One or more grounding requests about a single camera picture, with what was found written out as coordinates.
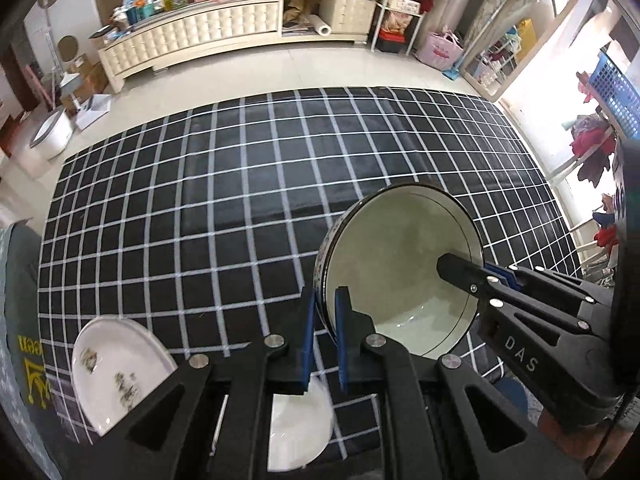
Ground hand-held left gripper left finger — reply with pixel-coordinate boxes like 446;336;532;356
62;286;316;480

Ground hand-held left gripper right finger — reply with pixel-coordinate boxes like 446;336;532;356
336;286;587;480

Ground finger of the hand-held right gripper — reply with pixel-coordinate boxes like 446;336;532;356
483;262;615;322
436;253;593;336

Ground blue patterned bowl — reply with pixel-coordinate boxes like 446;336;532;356
313;183;485;359

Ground white plate pink flowers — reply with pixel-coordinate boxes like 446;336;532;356
267;374;335;472

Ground white plate grey print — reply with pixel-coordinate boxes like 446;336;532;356
71;316;179;437

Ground red cloth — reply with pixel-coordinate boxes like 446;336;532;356
571;127;618;186

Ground black white checked tablecloth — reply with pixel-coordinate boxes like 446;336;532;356
37;86;583;461

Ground blue plastic basket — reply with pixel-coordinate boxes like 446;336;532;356
587;50;640;140

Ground pink bag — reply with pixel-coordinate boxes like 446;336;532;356
416;30;463;72

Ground beige framed mirror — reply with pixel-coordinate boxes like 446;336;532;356
460;0;581;106

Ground grey chair cover gold crown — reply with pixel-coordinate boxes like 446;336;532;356
0;222;76;480

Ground white plastic basin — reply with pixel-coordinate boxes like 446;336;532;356
30;106;75;161

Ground cream tufted low cabinet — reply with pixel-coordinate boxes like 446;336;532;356
97;0;378;93

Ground cardboard box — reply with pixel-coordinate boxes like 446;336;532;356
75;60;109;97

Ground white wire shelf rack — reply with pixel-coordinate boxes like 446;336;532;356
370;0;443;56

